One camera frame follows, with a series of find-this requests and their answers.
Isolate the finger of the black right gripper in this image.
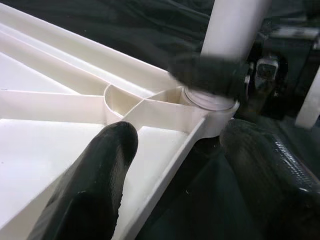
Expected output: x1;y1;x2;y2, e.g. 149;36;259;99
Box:
166;56;251;100

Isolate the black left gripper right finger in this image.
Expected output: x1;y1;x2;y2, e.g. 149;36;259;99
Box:
219;118;320;240

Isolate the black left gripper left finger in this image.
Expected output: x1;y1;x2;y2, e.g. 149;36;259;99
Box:
26;121;139;240

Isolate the white plastic table leg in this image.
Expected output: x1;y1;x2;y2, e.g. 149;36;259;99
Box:
183;0;273;111

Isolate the white plastic table top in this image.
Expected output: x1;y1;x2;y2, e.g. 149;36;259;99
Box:
0;3;241;240

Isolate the black cloth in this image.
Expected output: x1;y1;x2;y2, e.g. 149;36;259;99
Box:
22;0;320;240

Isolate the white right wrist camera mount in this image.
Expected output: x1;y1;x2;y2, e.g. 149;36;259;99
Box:
294;66;320;130

